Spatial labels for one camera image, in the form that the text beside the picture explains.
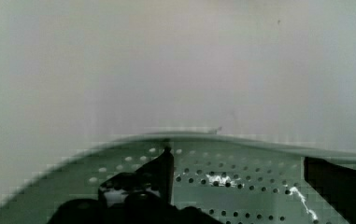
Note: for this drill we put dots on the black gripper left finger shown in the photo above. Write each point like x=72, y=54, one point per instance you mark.
x=140, y=197

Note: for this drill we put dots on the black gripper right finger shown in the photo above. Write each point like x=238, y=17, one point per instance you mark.
x=335, y=184

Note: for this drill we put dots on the green oval plastic strainer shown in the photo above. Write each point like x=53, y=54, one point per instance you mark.
x=234, y=180

